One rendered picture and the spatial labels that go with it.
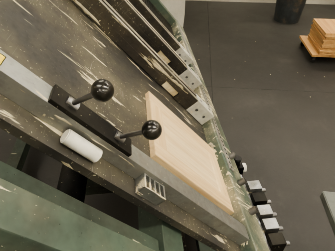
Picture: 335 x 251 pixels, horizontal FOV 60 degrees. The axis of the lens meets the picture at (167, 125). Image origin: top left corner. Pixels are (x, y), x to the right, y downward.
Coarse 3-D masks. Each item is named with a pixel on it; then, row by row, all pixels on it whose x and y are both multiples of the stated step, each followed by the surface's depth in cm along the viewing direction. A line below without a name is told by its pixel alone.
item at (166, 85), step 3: (165, 84) 121; (168, 84) 121; (165, 87) 122; (168, 87) 122; (171, 87) 122; (168, 90) 123; (171, 90) 123; (174, 90) 123; (171, 93) 124; (174, 93) 124; (177, 93) 124
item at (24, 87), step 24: (0, 72) 46; (24, 72) 50; (24, 96) 50; (48, 96) 52; (48, 120) 53; (72, 120) 54; (96, 144) 58; (120, 168) 64; (144, 168) 64; (168, 192) 71; (192, 192) 77; (216, 216) 80; (240, 240) 90
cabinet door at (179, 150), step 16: (160, 112) 98; (176, 128) 102; (160, 144) 83; (176, 144) 94; (192, 144) 106; (160, 160) 79; (176, 160) 86; (192, 160) 97; (208, 160) 110; (176, 176) 84; (192, 176) 89; (208, 176) 100; (208, 192) 91; (224, 192) 103; (224, 208) 97
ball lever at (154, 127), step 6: (150, 120) 53; (144, 126) 53; (150, 126) 52; (156, 126) 52; (114, 132) 60; (120, 132) 61; (132, 132) 57; (138, 132) 56; (144, 132) 53; (150, 132) 52; (156, 132) 52; (120, 138) 60; (150, 138) 53; (156, 138) 53
